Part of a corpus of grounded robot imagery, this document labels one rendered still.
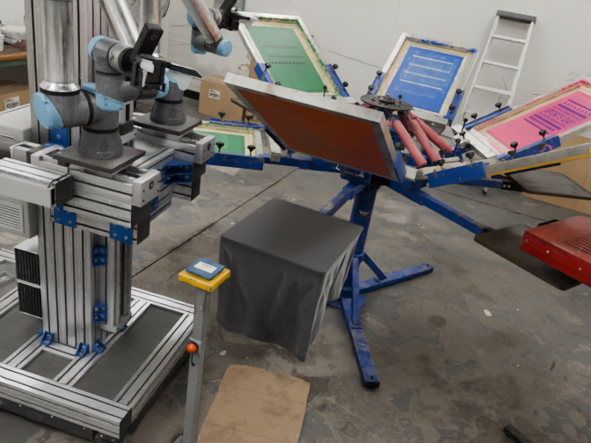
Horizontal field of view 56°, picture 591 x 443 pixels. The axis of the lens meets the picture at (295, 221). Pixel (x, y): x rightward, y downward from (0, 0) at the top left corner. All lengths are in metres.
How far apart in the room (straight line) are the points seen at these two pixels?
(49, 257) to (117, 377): 0.59
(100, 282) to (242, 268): 0.68
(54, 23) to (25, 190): 0.56
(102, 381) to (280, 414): 0.82
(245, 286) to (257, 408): 0.77
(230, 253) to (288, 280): 0.26
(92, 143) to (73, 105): 0.16
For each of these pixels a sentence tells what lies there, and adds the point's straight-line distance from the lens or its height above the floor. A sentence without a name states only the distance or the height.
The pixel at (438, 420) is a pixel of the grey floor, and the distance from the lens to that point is 3.02.
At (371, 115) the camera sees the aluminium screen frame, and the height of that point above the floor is 1.54.
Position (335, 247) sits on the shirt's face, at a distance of 2.21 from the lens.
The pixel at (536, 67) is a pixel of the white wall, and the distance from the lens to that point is 6.36.
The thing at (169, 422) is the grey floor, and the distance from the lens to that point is 2.72.
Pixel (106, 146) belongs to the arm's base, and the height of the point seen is 1.30.
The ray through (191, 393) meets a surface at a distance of 2.25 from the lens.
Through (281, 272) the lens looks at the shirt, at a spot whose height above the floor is 0.89.
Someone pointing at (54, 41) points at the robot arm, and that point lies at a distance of 1.83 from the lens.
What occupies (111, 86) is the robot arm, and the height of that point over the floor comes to 1.57.
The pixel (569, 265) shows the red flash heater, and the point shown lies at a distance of 2.39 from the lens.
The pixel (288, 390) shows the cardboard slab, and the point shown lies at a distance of 2.89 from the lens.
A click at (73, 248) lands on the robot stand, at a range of 2.46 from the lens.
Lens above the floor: 1.98
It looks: 26 degrees down
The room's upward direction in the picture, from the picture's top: 10 degrees clockwise
